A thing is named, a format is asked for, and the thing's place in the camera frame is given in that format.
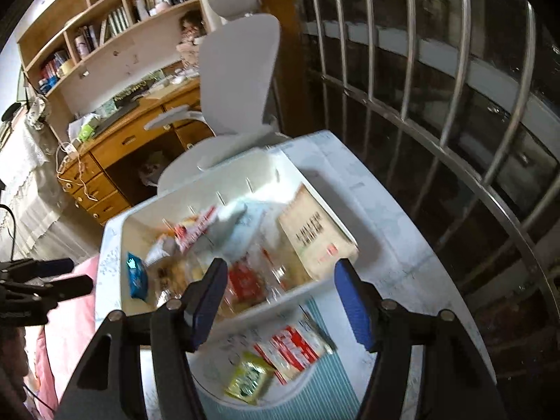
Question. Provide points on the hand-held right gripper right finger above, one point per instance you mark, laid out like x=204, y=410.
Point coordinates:
x=354, y=310

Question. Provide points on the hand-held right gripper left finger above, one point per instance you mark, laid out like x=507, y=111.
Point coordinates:
x=205, y=310

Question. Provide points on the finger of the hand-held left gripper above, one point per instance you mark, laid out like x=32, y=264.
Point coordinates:
x=52, y=267
x=70, y=288

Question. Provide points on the clear cookie snack packet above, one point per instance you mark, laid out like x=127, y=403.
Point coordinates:
x=175, y=275

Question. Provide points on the beige snack packet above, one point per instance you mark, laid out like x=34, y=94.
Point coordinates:
x=315, y=236

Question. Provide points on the orange snack packet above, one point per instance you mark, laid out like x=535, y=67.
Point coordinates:
x=168, y=229

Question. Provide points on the light blue snack packet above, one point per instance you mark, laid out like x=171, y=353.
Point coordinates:
x=245, y=223

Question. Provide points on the white plastic storage bin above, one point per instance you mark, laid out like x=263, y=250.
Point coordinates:
x=148, y=214

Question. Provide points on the red dark snack packet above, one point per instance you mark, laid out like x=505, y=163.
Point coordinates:
x=243, y=282

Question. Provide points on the pink blanket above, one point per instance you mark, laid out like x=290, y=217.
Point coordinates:
x=70, y=341

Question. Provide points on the teal striped mat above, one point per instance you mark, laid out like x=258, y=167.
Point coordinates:
x=337, y=380

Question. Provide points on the red white brown snack packet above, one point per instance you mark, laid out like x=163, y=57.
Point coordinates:
x=293, y=350

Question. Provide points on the silver white snack packet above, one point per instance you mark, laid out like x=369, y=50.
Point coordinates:
x=159, y=251

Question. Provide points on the green yellow snack packet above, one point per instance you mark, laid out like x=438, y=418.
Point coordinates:
x=249, y=378

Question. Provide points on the clear plastic snack packet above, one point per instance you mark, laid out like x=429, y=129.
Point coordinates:
x=280, y=273

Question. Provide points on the white lace cloth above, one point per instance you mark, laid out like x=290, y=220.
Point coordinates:
x=30, y=183

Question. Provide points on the white power strip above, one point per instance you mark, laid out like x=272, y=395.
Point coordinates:
x=68, y=148

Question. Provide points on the wooden desk with drawers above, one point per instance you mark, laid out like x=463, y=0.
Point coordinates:
x=113, y=144

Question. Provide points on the green tissue packet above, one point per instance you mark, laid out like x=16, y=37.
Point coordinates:
x=87, y=131

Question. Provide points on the floral cloth pouch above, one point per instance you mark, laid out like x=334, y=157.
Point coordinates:
x=37, y=109

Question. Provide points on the dark laptop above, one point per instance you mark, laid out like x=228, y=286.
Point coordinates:
x=118, y=116

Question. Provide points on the row of colourful books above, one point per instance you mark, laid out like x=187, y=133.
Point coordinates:
x=54, y=66

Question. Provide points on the wooden bookshelf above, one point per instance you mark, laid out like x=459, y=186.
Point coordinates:
x=109, y=50

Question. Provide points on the grey office chair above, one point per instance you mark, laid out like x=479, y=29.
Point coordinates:
x=236, y=74

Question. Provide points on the row of green books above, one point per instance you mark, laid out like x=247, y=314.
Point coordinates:
x=114, y=22

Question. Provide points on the doll with brown hair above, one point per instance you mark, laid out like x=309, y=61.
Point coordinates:
x=191, y=35

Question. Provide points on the metal window grille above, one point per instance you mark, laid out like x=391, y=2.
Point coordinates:
x=459, y=22

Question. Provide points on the brown wooden post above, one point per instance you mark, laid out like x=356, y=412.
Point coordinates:
x=284, y=30

